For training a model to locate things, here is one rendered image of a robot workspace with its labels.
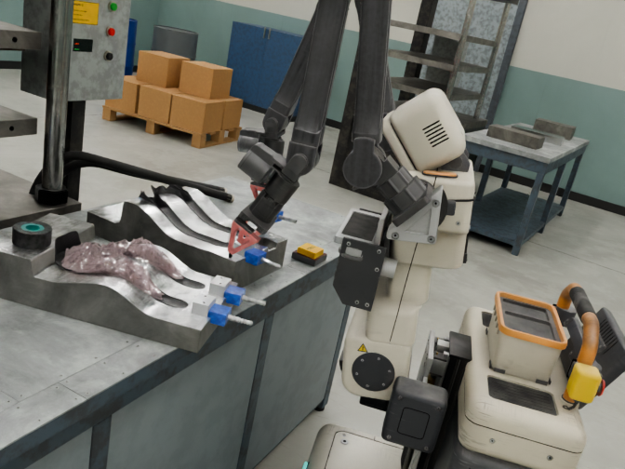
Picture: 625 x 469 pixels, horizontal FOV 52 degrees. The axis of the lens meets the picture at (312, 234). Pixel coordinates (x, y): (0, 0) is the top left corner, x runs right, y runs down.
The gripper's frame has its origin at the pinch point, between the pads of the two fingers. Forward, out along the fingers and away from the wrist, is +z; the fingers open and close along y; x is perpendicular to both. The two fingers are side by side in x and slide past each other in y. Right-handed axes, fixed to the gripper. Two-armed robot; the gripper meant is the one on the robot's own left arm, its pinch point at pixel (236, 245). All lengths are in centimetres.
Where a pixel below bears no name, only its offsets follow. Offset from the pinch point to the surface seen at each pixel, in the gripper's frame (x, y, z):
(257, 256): 4.8, -18.8, 8.0
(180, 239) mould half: -13.4, -21.5, 19.1
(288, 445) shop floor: 57, -68, 83
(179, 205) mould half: -21.2, -35.9, 18.6
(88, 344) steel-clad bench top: -10.1, 22.5, 26.8
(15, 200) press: -64, -41, 55
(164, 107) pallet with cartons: -163, -470, 157
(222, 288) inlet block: 3.3, -1.8, 11.5
